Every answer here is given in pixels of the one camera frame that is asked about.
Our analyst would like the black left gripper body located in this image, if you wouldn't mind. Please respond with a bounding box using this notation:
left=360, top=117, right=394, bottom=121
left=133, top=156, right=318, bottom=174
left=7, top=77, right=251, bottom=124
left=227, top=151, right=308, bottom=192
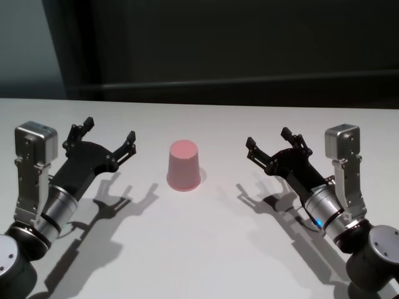
left=49, top=140, right=118, bottom=200

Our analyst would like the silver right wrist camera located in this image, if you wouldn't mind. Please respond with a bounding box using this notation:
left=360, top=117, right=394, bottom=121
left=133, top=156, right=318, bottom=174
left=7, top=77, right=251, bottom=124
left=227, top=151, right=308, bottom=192
left=324, top=123, right=362, bottom=163

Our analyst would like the pink plastic cup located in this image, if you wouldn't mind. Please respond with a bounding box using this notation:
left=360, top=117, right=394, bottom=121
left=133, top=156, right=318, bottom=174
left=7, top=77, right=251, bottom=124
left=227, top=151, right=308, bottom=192
left=166, top=140, right=202, bottom=191

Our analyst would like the silver camera bracket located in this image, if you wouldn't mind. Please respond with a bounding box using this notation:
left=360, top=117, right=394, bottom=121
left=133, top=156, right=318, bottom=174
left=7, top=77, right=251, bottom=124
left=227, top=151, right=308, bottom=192
left=330, top=154, right=367, bottom=222
left=13, top=154, right=53, bottom=230

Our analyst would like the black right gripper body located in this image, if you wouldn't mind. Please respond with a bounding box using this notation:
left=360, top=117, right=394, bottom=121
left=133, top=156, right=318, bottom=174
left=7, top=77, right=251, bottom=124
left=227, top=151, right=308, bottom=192
left=266, top=146, right=330, bottom=206

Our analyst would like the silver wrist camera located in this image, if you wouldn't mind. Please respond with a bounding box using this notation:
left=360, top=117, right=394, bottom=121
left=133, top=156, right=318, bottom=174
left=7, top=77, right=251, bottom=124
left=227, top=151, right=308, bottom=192
left=324, top=123, right=362, bottom=163
left=14, top=120, right=59, bottom=166

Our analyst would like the silver right camera bracket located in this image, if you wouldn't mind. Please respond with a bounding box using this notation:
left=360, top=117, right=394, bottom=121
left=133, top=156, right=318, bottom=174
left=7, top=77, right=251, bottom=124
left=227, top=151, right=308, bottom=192
left=330, top=154, right=367, bottom=222

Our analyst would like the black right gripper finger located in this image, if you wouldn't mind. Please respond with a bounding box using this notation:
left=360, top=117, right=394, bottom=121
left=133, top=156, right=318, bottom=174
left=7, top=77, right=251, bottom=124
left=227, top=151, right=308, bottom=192
left=280, top=126, right=314, bottom=156
left=245, top=136, right=278, bottom=175

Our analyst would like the silver left camera bracket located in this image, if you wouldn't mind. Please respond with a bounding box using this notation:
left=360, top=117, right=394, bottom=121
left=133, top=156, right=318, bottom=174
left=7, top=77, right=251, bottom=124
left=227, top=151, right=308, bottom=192
left=13, top=154, right=53, bottom=230

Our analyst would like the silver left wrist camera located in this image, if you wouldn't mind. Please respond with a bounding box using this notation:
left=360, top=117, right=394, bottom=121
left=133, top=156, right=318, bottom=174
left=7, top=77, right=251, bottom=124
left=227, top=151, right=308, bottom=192
left=14, top=120, right=59, bottom=166

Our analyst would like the thin grey horizontal bar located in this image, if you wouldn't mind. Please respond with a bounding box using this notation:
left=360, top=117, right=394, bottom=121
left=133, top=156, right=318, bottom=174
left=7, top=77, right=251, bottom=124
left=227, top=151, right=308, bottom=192
left=73, top=67, right=399, bottom=91

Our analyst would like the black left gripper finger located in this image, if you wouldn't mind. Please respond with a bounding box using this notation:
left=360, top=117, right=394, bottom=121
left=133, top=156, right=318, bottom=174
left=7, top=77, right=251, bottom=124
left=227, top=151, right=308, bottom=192
left=62, top=116, right=95, bottom=150
left=105, top=130, right=138, bottom=166

